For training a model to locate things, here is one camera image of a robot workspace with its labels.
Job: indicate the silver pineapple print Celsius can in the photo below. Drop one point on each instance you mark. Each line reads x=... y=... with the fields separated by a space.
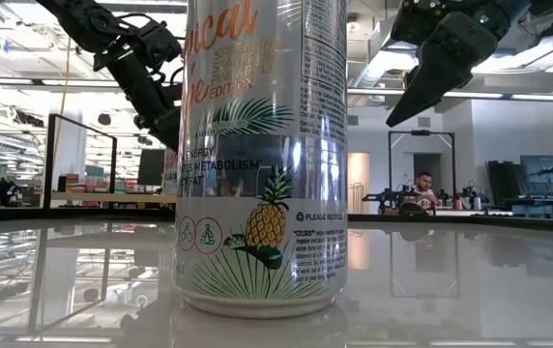
x=257 y=193

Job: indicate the black desktop robot arm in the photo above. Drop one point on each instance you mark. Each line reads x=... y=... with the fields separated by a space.
x=387 y=197

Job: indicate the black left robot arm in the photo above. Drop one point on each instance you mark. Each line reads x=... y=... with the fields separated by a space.
x=88 y=24

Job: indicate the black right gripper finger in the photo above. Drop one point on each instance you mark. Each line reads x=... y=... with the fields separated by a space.
x=450 y=53
x=414 y=77

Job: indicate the small red can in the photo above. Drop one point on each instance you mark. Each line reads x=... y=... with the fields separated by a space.
x=457 y=203

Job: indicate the small grey cup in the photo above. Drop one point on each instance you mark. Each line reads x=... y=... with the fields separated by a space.
x=476 y=203

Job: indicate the black monitor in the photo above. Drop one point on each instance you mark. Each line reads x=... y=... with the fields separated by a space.
x=153 y=166

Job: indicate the black metal shelf rail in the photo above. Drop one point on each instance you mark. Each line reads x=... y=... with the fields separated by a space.
x=49 y=164

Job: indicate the silver ventilation duct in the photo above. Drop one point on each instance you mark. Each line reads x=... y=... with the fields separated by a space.
x=378 y=67

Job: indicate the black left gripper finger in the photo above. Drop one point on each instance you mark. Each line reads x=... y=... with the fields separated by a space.
x=167 y=130

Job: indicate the dark computer monitor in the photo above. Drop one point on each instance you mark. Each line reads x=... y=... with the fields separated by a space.
x=544 y=171

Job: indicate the long ceiling light bar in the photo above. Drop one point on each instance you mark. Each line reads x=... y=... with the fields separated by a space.
x=39 y=82
x=479 y=95

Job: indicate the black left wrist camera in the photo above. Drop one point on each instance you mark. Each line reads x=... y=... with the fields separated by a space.
x=172 y=95

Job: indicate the colourful book stack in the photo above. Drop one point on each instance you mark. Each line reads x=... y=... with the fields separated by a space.
x=95 y=186

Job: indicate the dark desk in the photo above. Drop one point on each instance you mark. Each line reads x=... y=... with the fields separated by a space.
x=537 y=202

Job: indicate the black panel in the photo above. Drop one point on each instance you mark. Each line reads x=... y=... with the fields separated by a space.
x=503 y=179

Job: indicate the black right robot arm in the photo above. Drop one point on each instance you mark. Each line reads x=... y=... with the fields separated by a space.
x=513 y=14

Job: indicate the black frame stand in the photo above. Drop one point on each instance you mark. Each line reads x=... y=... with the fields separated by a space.
x=421 y=132

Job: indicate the wooden shelf board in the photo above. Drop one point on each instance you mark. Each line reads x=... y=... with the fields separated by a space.
x=88 y=197

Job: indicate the white Peach Vibe Celsius can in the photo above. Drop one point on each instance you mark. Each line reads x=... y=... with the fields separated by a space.
x=169 y=174

